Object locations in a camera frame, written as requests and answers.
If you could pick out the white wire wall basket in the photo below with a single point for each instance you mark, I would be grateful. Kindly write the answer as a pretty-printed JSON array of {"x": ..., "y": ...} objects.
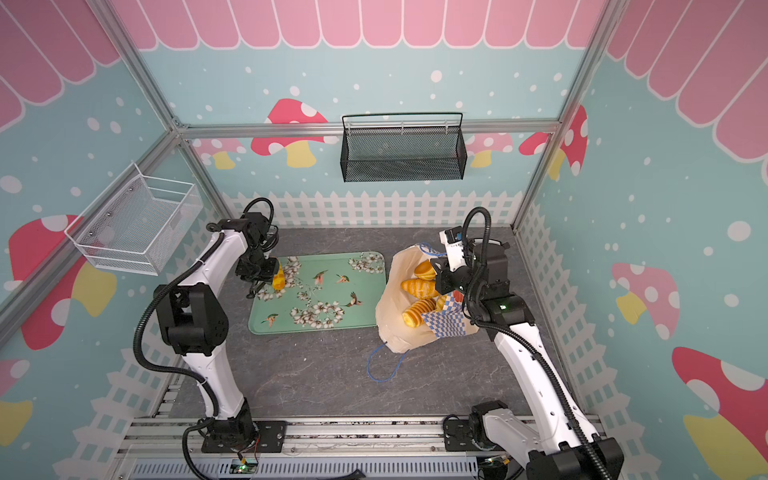
[{"x": 136, "y": 224}]

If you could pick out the orange fake croissant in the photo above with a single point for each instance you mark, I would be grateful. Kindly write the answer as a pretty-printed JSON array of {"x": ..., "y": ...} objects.
[{"x": 419, "y": 288}]

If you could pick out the yellow fake croissant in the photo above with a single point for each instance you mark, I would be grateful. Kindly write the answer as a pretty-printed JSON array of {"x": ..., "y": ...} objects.
[{"x": 425, "y": 271}]

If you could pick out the green floral serving tray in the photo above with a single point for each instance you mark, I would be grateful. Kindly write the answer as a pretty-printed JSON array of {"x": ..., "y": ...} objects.
[{"x": 321, "y": 292}]

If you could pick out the checkered paper croissant bag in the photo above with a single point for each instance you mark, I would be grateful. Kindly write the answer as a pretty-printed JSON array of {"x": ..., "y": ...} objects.
[{"x": 395, "y": 336}]

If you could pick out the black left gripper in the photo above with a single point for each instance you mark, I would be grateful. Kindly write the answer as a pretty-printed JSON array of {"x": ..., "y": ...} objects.
[{"x": 266, "y": 274}]

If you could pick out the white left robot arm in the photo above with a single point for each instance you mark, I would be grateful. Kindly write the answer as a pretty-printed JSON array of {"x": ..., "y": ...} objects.
[{"x": 193, "y": 323}]

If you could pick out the black mesh wall basket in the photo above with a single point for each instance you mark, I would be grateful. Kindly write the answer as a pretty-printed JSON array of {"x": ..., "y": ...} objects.
[{"x": 403, "y": 147}]

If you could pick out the yellow fake bread loaf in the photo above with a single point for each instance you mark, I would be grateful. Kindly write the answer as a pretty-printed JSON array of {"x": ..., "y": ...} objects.
[{"x": 414, "y": 315}]

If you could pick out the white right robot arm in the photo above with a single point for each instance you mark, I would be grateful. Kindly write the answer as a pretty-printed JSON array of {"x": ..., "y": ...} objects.
[{"x": 562, "y": 443}]

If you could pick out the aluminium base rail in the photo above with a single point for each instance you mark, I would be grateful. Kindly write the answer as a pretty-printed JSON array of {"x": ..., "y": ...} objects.
[{"x": 405, "y": 447}]

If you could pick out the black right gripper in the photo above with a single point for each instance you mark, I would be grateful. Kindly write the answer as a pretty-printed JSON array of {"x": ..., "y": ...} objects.
[{"x": 444, "y": 282}]

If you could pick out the black metal tongs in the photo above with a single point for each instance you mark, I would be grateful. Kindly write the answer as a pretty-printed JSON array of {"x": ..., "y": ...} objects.
[{"x": 261, "y": 276}]

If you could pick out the yellow fake bread roll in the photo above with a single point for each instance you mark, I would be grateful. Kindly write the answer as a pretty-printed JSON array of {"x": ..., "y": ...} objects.
[{"x": 278, "y": 281}]

